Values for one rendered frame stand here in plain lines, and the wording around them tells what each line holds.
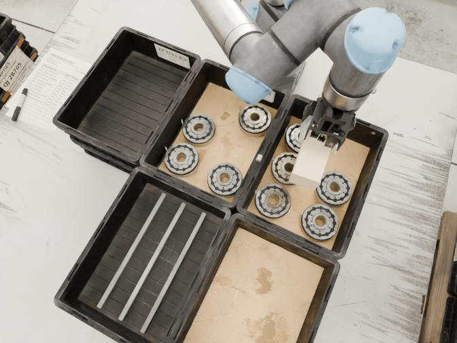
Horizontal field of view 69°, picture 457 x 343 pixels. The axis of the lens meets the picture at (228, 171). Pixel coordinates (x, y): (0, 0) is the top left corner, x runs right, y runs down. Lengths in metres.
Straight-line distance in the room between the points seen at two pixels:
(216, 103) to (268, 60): 0.59
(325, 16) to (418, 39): 2.14
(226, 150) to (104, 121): 0.41
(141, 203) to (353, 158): 0.66
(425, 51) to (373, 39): 2.13
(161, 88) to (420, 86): 0.96
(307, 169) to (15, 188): 1.00
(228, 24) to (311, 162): 0.33
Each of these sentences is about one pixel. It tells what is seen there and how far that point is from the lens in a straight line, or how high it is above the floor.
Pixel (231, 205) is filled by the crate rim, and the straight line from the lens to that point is 0.88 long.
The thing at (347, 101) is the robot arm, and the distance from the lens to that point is 0.57.
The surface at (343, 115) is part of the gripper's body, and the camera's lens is 0.60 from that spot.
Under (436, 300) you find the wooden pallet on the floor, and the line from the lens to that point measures 1.88.
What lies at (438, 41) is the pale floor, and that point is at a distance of 2.71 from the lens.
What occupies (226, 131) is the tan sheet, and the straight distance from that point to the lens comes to 1.07.
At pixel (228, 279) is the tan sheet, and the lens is 0.96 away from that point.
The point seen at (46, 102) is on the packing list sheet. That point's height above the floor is 0.70.
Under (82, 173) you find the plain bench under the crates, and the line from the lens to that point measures 1.27.
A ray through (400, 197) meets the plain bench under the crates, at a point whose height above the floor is 0.70.
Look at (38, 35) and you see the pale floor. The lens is 2.77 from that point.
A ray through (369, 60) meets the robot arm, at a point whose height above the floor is 1.42.
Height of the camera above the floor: 1.79
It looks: 70 degrees down
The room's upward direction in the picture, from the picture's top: 3 degrees counter-clockwise
